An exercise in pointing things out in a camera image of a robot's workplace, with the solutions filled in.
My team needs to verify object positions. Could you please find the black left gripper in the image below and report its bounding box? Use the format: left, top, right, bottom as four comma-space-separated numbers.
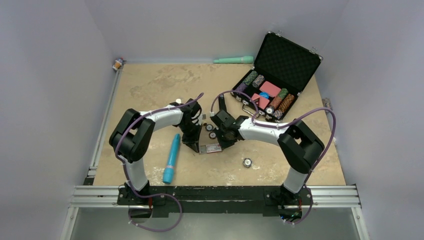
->
178, 121, 203, 153

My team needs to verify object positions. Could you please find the staples cardboard box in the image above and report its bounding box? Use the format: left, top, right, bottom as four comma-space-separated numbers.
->
199, 143, 222, 155

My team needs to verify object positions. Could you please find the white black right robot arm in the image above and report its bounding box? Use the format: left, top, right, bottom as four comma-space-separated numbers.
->
210, 110, 325, 206

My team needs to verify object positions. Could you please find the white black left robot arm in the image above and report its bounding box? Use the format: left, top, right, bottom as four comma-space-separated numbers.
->
108, 98, 202, 205

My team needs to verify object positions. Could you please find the teal poker chip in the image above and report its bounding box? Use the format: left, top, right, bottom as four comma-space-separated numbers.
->
205, 124, 214, 132

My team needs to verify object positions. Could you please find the pink card deck lower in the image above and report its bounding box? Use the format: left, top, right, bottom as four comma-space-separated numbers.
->
251, 93, 270, 110

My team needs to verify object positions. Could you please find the pink card deck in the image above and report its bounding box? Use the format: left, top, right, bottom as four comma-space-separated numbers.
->
259, 81, 281, 98
251, 93, 270, 110

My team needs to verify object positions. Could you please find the blue cylindrical tool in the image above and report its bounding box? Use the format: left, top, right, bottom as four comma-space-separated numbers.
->
162, 133, 181, 185

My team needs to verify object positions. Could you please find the blue dealer button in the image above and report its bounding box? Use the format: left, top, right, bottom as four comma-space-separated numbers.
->
259, 92, 270, 99

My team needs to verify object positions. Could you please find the pink card deck upper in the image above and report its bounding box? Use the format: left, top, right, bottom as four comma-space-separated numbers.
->
259, 81, 281, 98

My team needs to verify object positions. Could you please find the mint green microphone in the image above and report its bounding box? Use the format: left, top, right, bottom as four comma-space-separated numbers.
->
213, 56, 254, 64

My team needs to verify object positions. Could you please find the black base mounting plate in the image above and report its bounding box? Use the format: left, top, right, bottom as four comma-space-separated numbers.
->
117, 185, 312, 219

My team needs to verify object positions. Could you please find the black poker chip case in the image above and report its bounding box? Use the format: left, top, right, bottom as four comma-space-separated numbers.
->
231, 31, 323, 123

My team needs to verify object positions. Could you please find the small colourful toy figure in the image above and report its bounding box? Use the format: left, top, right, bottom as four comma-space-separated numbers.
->
112, 57, 126, 71

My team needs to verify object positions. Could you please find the small patterned object right edge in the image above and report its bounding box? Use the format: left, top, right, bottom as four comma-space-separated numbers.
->
321, 98, 333, 111

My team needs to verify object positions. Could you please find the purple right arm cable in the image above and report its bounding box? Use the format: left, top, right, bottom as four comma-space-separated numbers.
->
210, 90, 337, 226

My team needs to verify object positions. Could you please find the aluminium frame rail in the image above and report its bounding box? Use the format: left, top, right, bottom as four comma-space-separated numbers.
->
61, 63, 367, 240

